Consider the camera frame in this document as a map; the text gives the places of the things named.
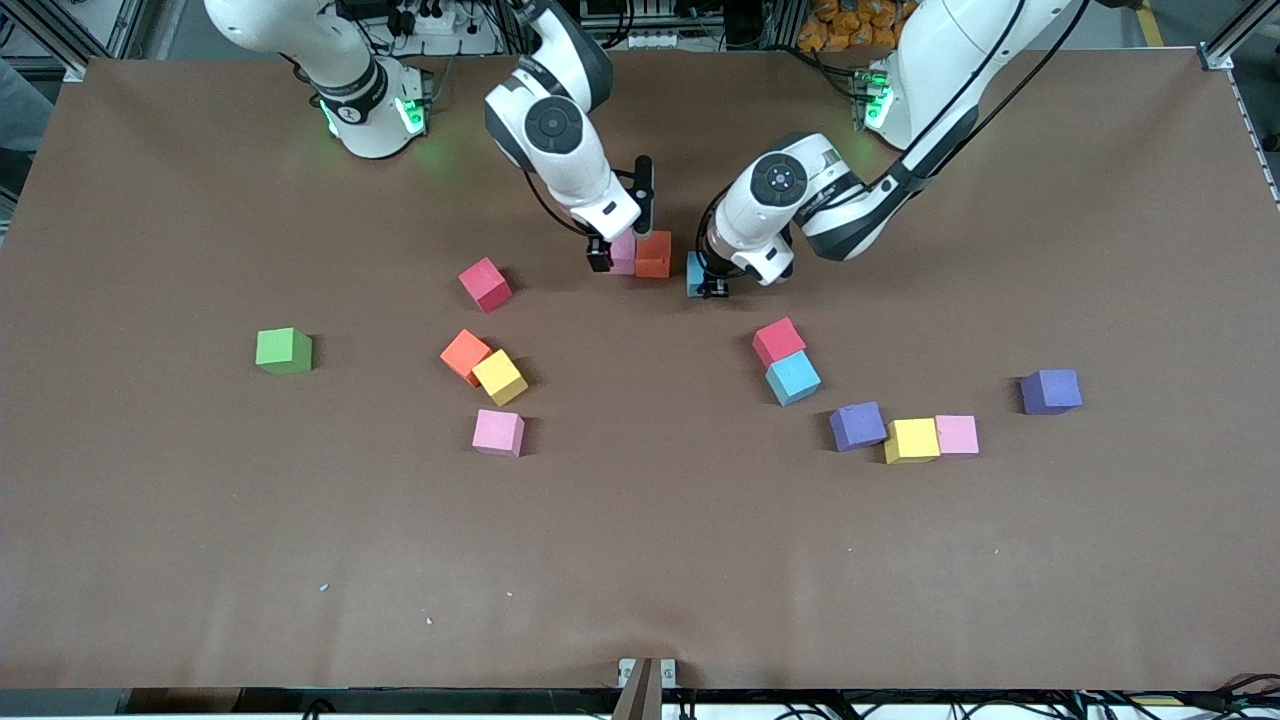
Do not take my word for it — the orange foam cube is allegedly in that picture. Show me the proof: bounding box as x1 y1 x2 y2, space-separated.
440 329 493 387
635 230 673 280

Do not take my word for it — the red foam cube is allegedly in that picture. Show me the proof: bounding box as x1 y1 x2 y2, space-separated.
458 257 514 315
752 317 808 368

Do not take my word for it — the yellow foam cube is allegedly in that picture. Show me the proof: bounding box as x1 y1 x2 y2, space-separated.
884 418 942 465
471 349 529 407

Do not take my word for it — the purple foam cube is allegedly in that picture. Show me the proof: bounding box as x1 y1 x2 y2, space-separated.
829 402 889 452
1020 369 1084 416

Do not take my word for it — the orange objects pile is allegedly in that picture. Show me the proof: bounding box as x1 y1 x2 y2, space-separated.
797 0 906 53

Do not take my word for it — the brown table cover sheet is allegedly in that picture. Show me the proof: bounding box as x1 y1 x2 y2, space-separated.
0 48 1280 693

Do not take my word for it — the green foam cube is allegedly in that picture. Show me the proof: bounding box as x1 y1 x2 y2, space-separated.
255 327 313 376

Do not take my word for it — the metal table edge bracket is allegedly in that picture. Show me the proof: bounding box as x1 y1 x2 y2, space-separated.
617 657 678 689

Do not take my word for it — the aluminium frame post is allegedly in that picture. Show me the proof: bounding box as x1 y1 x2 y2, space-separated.
0 0 151 83
1197 0 1280 73

